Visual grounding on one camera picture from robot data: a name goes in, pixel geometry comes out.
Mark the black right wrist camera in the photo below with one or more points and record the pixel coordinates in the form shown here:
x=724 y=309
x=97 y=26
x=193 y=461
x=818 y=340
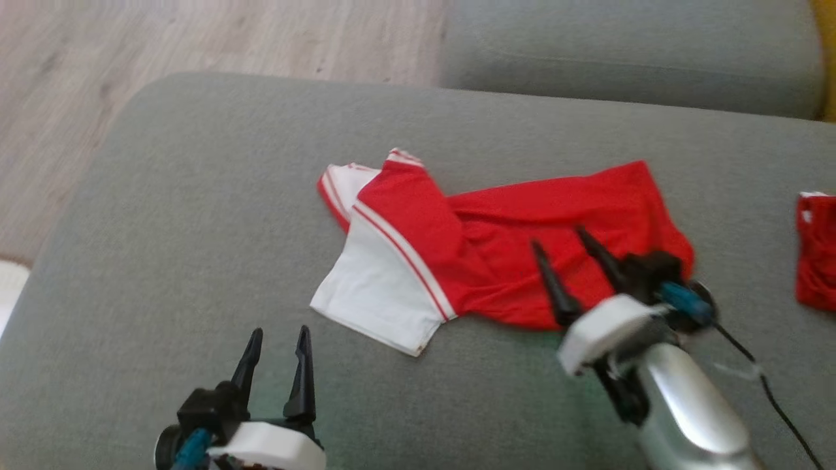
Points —
x=659 y=274

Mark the grey fabric sofa cushion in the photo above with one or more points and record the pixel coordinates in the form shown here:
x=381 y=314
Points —
x=620 y=52

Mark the red jersey with white sleeves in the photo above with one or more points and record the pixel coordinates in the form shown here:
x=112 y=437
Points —
x=509 y=215

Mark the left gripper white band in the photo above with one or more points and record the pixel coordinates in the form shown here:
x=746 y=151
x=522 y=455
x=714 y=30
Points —
x=274 y=450

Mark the beige sofa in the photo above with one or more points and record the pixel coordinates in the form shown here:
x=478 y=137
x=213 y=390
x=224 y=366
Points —
x=196 y=261

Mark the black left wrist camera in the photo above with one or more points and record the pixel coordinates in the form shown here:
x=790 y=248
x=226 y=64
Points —
x=196 y=411

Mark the red shorts with white stripes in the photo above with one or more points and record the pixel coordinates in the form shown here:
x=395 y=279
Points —
x=816 y=254

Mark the mustard yellow cushion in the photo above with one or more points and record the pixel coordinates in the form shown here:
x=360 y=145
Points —
x=828 y=59

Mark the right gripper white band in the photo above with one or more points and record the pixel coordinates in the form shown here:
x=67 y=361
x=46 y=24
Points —
x=607 y=333

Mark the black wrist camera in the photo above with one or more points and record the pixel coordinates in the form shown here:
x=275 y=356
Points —
x=659 y=274
x=196 y=411

